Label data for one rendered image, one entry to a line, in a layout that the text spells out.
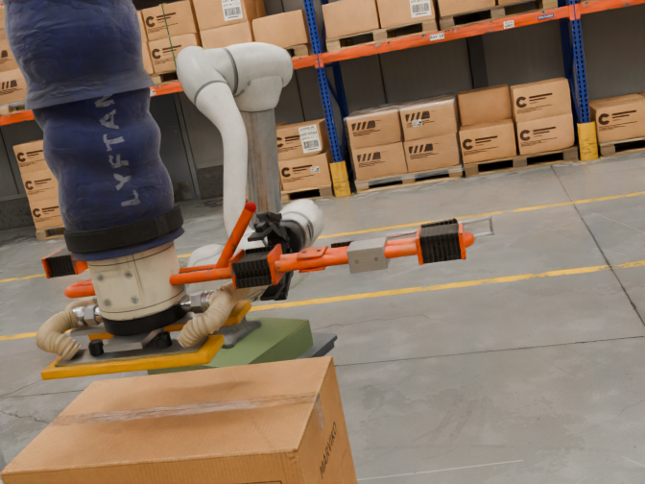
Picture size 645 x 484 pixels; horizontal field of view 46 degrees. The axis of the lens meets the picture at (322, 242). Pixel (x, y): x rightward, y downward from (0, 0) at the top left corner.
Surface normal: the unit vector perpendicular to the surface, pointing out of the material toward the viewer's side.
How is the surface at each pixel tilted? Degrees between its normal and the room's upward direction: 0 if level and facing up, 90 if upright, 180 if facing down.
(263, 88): 107
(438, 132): 91
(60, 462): 0
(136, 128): 69
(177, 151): 90
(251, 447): 0
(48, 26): 80
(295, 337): 90
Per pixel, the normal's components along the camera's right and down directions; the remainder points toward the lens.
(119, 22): 0.80, -0.18
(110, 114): 0.54, 0.43
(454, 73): -0.18, 0.27
